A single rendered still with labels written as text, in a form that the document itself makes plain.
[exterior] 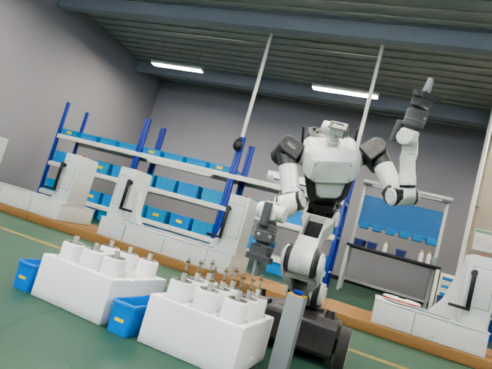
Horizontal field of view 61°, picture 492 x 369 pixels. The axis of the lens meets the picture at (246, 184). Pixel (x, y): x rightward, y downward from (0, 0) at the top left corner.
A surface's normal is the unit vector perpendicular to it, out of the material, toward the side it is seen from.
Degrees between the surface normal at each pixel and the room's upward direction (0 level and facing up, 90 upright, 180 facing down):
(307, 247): 41
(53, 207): 90
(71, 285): 90
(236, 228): 90
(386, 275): 90
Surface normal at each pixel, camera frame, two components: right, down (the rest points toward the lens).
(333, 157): -0.02, -0.22
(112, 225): -0.29, -0.18
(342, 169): -0.04, 0.53
